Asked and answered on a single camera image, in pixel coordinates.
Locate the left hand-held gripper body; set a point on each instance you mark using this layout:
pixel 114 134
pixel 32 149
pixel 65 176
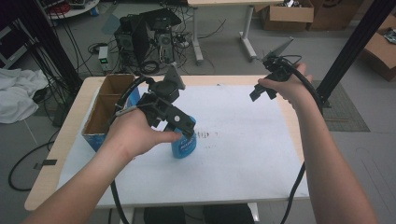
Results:
pixel 162 107

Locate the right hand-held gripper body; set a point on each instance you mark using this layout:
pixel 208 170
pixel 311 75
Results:
pixel 280 70

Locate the blue plastic bottle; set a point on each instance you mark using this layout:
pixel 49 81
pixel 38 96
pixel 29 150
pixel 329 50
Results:
pixel 184 147

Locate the person's right hand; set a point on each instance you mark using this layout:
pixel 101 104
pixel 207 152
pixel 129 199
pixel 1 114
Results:
pixel 294 88

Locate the person's left hand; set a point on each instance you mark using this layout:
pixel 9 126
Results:
pixel 134 133

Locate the white table mat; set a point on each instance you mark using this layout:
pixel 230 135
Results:
pixel 236 155

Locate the brown cardboard box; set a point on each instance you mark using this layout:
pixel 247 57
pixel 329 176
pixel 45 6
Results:
pixel 336 14
pixel 381 53
pixel 288 17

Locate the open cardboard box blue outside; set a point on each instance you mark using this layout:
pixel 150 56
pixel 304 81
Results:
pixel 104 105

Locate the black computer tower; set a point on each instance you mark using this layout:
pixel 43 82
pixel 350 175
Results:
pixel 141 37

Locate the black metal stand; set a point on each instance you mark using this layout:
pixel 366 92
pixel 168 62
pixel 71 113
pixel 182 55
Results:
pixel 351 46
pixel 59 46

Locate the grey floor mat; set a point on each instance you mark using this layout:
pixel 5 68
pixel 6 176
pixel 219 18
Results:
pixel 345 112

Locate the grey power supply unit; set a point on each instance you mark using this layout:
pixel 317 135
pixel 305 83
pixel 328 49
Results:
pixel 103 57

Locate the white-legged desk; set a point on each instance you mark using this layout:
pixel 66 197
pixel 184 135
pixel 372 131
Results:
pixel 196 37

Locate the black tape strip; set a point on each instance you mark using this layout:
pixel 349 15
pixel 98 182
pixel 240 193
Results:
pixel 46 162

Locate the light wooden table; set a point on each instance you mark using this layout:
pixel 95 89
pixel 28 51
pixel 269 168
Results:
pixel 49 174

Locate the round white table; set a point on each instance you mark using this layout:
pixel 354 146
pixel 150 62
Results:
pixel 74 9

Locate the white crumpled cloth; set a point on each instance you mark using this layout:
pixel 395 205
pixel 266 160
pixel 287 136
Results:
pixel 17 93

